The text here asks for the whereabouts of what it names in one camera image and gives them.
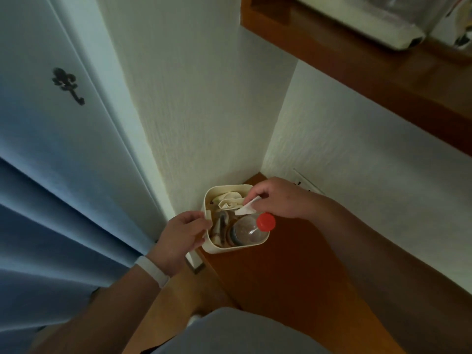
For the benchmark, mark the person's left hand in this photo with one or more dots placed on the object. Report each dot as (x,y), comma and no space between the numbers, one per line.
(173,241)

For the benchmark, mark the person's right hand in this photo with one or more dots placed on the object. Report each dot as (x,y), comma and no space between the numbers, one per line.
(285,199)

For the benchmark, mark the person's right fingers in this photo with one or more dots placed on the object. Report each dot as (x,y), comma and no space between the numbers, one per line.
(258,193)

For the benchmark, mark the person's left thumb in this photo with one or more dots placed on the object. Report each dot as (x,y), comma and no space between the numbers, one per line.
(201,224)

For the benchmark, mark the white paper scrap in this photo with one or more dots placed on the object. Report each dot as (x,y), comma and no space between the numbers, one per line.
(246,209)

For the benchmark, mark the white plastic waste bin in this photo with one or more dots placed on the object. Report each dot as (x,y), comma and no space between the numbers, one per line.
(236,248)

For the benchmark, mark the person's left forearm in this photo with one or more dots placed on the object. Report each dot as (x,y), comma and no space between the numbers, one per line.
(107,313)

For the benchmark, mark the person's right forearm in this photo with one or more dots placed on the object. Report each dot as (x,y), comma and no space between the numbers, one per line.
(387,276)

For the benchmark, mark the dark rubbish piece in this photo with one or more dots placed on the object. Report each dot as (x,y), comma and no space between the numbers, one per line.
(220,228)

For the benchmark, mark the crumpled white paper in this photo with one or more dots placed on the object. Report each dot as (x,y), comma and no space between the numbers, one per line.
(229,202)

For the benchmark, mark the clear bottle with red cap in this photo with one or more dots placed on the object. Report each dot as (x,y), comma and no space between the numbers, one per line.
(250,230)

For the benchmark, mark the white door stop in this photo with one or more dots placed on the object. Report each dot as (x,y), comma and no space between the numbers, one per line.
(194,262)

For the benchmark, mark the white wristband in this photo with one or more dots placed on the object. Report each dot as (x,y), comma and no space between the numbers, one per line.
(152,270)

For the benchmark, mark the grey clothing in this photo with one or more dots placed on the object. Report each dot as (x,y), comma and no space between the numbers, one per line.
(239,333)

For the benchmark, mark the white door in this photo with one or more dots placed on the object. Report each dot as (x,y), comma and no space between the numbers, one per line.
(62,125)

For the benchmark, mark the brown wooden shelf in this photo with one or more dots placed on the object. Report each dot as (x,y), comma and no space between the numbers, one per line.
(387,73)

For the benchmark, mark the black ornate door hook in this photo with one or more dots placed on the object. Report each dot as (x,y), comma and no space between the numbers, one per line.
(68,84)

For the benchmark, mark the white appliance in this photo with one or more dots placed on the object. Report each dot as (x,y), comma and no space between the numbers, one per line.
(368,22)

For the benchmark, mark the white patterned object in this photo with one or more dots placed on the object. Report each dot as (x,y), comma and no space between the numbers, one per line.
(455,22)

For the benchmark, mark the white wall outlet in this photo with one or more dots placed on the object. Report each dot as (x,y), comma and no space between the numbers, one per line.
(306,183)

